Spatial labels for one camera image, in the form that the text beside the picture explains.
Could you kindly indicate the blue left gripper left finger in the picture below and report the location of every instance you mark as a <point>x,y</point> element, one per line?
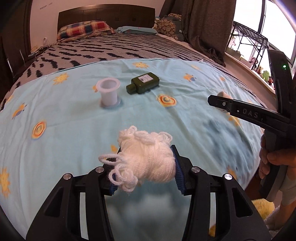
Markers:
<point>113,187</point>

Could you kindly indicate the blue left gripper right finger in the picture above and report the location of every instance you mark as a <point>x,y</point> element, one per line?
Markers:
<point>179,175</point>

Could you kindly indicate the white yarn ball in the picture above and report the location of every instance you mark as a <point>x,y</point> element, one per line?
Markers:
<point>143,156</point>

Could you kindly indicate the dark green bottle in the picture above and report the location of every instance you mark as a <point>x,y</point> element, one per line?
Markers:
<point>143,83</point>

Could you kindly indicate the white plastic cup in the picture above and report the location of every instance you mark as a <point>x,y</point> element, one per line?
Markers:
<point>107,87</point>

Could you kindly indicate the person's right hand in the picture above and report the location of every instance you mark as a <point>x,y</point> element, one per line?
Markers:
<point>280,157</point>

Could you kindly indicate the light blue cartoon sheet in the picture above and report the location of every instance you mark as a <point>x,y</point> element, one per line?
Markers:
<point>65,121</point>

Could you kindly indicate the metal window rack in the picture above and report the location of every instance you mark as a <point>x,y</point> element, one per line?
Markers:
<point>243,35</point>

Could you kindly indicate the dark brown curtain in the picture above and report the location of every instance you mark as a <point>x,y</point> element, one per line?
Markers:
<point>206,24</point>

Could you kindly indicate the grey black patterned blanket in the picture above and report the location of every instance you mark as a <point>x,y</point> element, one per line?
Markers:
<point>109,47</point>

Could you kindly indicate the teal pillow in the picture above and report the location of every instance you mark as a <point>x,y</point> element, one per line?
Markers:
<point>136,30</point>

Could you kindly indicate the patterned brown cushion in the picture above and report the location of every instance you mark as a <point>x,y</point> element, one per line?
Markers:
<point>170,26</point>

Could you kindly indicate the plaid colourful pillow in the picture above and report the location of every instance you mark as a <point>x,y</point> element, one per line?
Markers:
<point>81,30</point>

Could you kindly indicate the dark wooden headboard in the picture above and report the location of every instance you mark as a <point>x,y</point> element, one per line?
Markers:
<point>115,15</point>

